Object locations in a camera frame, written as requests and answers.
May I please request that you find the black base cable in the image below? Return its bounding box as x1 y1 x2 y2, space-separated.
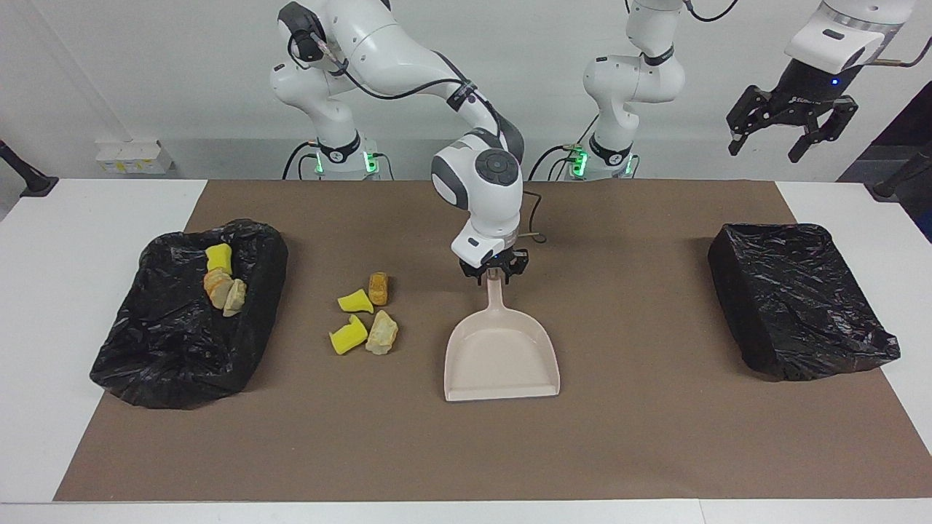
527 130 598 181
282 140 323 180

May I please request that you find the beige plastic dustpan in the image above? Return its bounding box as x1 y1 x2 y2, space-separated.
443 268 561 402

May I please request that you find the dark blue partition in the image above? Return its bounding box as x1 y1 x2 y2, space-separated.
837 80 932 245

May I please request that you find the yellow wedge sponge piece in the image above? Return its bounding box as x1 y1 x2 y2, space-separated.
337 289 375 315

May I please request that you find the bin with black bag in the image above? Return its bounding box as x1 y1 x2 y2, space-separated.
707 222 902 382
89 219 290 410

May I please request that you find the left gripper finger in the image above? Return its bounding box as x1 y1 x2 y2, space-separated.
789 96 859 164
726 84 781 156

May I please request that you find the black stand leg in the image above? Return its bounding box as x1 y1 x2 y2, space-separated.
0 138 60 199
872 142 932 201

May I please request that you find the black left base cable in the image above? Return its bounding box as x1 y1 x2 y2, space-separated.
527 130 598 181

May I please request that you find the brown table mat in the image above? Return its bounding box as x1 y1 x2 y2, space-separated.
53 180 932 503

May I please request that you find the black right base cable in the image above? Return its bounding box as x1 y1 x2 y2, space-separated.
282 140 323 180

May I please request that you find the pale beige sponge scrap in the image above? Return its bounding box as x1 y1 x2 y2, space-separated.
221 278 248 318
365 310 399 356

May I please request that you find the yellow curved sponge piece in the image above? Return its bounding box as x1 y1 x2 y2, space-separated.
328 314 368 356

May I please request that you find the orange striped sponge scrap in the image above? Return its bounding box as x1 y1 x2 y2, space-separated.
202 267 234 310

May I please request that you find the white wall socket box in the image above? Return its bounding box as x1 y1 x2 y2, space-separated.
95 140 175 175

